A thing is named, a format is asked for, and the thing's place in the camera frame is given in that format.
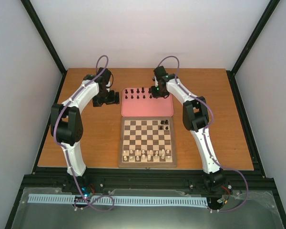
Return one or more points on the light blue cable duct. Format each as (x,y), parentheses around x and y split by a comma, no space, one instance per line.
(125,201)

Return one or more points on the wooden chess board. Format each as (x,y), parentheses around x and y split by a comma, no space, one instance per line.
(143,133)

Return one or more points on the black right frame post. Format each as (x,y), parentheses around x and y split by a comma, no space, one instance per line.
(266,15)

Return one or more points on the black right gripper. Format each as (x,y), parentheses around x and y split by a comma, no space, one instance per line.
(154,95)

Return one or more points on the black frame post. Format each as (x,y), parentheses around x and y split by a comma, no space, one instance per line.
(43,34)
(266,15)

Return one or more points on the pink plastic tray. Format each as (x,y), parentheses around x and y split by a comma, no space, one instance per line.
(155,107)

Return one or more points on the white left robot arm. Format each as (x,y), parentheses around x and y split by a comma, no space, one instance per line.
(66,122)

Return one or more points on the black left frame post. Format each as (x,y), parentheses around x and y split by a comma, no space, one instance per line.
(43,34)

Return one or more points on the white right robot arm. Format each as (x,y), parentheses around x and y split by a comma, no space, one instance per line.
(195,120)

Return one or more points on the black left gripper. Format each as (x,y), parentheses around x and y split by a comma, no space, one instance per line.
(96,101)

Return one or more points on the black front frame rail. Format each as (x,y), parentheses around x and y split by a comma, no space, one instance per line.
(103,180)

